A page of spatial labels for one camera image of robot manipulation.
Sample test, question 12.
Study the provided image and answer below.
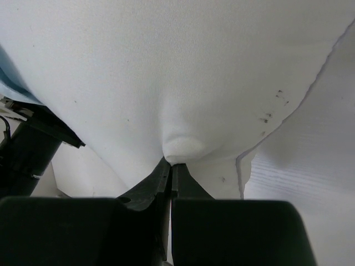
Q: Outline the light blue pillowcase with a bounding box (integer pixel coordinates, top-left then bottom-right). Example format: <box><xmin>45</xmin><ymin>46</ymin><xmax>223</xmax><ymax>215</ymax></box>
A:
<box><xmin>1</xmin><ymin>47</ymin><xmax>43</xmax><ymax>105</ymax></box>

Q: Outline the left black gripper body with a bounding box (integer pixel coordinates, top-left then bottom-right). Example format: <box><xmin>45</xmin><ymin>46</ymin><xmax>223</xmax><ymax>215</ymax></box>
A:
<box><xmin>1</xmin><ymin>97</ymin><xmax>85</xmax><ymax>197</ymax></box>

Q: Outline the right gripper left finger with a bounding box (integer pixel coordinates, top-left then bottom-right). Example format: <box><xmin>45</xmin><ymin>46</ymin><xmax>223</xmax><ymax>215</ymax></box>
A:
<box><xmin>117</xmin><ymin>158</ymin><xmax>170</xmax><ymax>212</ymax></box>

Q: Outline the white pillow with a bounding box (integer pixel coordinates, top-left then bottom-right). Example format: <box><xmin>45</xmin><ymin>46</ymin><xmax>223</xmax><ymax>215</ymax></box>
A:
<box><xmin>1</xmin><ymin>1</ymin><xmax>354</xmax><ymax>199</ymax></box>

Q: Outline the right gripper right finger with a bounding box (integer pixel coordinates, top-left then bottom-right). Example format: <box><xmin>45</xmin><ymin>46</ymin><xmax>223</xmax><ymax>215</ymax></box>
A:
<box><xmin>171</xmin><ymin>164</ymin><xmax>214</xmax><ymax>200</ymax></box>

